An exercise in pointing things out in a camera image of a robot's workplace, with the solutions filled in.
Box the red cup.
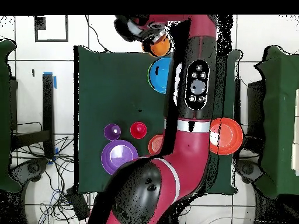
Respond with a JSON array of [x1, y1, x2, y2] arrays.
[[130, 121, 148, 140]]

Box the green clothed side table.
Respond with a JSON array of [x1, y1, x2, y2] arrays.
[[0, 39, 22, 194], [254, 45, 299, 199]]

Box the large light blue bowl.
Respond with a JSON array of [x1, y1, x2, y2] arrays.
[[148, 57, 172, 95]]

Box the thin black cable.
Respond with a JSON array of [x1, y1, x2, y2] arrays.
[[85, 15, 109, 53]]

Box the large orange bowl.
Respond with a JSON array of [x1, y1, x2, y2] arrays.
[[209, 117, 244, 156]]

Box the bundle of floor cables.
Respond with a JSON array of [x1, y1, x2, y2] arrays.
[[11, 121, 96, 224]]

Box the black power strip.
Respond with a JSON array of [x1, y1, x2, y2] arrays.
[[65, 187, 91, 221]]

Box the black equipment stand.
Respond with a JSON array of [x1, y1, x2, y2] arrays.
[[234, 78, 266, 152], [10, 73, 55, 159]]

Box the orange cup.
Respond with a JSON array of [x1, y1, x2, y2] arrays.
[[142, 34, 172, 57]]

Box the purple cup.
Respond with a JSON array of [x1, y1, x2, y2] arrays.
[[103, 123, 122, 141]]

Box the purple bowl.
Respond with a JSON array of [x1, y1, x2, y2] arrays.
[[100, 139, 139, 176]]

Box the dark green table cloth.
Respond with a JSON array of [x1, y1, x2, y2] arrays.
[[74, 45, 242, 195]]

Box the small orange bowl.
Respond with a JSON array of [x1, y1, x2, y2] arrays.
[[148, 134, 165, 156]]

